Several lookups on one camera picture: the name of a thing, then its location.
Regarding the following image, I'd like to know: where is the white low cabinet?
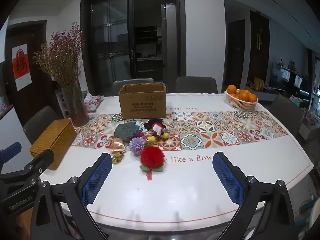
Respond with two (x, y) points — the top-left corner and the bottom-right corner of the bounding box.
(245, 84), (278, 103)

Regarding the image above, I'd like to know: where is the red and white wall calendar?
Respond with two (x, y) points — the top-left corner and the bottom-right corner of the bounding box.
(12, 44), (32, 91)

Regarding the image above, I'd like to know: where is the dried purple flower bouquet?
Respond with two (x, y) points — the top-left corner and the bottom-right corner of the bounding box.
(32, 22), (85, 88)

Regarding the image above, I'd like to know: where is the small gold ornament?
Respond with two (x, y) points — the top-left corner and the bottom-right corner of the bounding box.
(112, 152), (125, 165)

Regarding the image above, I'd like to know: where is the pile of oranges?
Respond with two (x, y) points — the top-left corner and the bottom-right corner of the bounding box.
(226, 84), (257, 102)

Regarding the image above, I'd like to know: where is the white tile-print tablecloth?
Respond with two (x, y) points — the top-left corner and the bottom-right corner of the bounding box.
(40, 91), (315, 233)

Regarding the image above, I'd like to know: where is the dark interior door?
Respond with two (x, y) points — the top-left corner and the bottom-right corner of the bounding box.
(226, 19), (247, 90)

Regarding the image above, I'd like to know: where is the brown biscuit packet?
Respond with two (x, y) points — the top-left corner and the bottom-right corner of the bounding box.
(107, 136), (127, 153)

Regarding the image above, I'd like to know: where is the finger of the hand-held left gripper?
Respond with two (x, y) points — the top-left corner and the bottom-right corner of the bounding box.
(0, 141), (22, 173)
(21, 149), (55, 180)

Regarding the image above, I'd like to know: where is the yellow woven storage box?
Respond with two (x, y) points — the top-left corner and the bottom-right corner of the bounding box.
(29, 119), (77, 171)

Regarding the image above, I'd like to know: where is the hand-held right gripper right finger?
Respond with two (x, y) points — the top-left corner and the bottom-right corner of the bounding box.
(212, 151), (295, 240)

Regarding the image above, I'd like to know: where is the green knitted cloth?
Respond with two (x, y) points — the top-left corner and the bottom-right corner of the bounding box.
(114, 122), (138, 140)

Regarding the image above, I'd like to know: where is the patterned packet near vase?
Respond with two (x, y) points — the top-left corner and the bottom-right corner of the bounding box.
(84, 95), (105, 112)

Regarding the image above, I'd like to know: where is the dark sliding glass door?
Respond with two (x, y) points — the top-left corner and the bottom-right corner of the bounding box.
(80, 0), (185, 97)

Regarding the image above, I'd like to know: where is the white shoe rack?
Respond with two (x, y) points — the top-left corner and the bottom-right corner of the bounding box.
(55, 87), (69, 119)

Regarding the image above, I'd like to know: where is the white plastic fruit basket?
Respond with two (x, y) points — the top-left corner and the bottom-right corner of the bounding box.
(224, 89), (258, 112)

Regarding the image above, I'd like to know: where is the purple fabric flower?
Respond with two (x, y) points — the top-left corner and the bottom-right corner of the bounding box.
(129, 137), (146, 153)

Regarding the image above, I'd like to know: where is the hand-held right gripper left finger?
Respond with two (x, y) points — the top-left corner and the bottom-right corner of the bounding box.
(30, 152), (113, 240)

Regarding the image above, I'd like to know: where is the red pompom flower clip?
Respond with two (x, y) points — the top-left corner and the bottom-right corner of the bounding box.
(139, 146), (166, 181)

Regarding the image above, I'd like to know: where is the grey dining chair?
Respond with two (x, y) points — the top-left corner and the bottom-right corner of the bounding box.
(175, 76), (218, 94)
(23, 105), (60, 144)
(112, 78), (154, 97)
(269, 94), (306, 138)

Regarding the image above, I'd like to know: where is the black plush toy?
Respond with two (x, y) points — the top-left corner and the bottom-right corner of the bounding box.
(144, 118), (169, 143)

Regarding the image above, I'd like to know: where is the glass vase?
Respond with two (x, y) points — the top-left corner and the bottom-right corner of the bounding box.
(61, 81), (90, 127)

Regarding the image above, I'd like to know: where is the brown cardboard box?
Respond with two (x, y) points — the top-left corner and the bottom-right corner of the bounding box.
(118, 82), (167, 120)

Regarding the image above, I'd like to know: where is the grey refrigerator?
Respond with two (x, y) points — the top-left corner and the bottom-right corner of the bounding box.
(161, 2), (182, 90)

